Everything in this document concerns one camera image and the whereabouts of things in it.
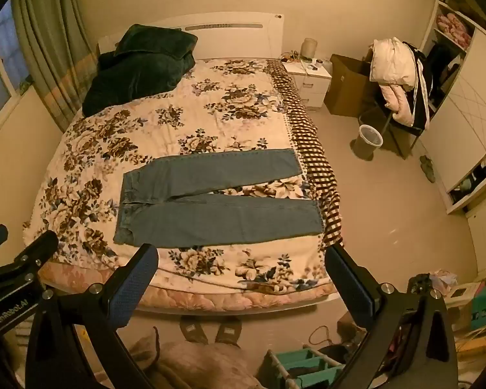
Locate white headboard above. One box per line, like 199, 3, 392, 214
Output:
97, 12, 285, 61

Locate pink folded bedding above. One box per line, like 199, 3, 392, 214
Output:
435, 13, 472, 47

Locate teal storage rack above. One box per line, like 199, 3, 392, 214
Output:
267, 346, 349, 389

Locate dark green sock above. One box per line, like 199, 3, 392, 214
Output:
419, 155, 437, 183

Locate white nightstand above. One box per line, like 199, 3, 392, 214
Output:
281, 54, 333, 110

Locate grey trash bin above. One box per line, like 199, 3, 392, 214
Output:
350, 124, 384, 160

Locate floral blanket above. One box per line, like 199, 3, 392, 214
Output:
23, 57, 341, 288

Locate blue denim pants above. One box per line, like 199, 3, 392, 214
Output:
113, 148, 323, 249

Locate pink quilted mattress pad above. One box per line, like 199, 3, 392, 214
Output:
38, 261, 341, 317

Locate green curtain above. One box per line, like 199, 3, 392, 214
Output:
10, 0, 102, 132

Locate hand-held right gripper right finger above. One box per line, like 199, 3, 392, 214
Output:
325, 244, 459, 389

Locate dark green blanket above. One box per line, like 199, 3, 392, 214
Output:
82, 23, 198, 117

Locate black garment with white stripe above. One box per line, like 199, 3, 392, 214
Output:
403, 41, 435, 130

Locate teal box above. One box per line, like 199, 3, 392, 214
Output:
470, 281, 486, 331

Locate brown checkered bed sheet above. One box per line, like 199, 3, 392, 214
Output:
267, 59, 344, 250

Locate thin floor cable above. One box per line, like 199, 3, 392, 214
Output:
308, 325, 335, 345

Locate small white box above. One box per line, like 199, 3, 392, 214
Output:
447, 284, 476, 302

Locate window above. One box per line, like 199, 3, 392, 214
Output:
0, 0, 35, 130

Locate white wardrobe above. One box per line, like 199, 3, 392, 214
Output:
415, 0, 486, 215

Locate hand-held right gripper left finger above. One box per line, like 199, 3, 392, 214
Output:
25, 243, 159, 389

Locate white puffer jacket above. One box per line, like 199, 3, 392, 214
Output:
369, 37, 416, 88

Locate dark chair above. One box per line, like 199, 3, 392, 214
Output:
358, 97, 424, 159

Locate brown cardboard box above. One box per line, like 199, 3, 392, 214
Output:
324, 53, 383, 117

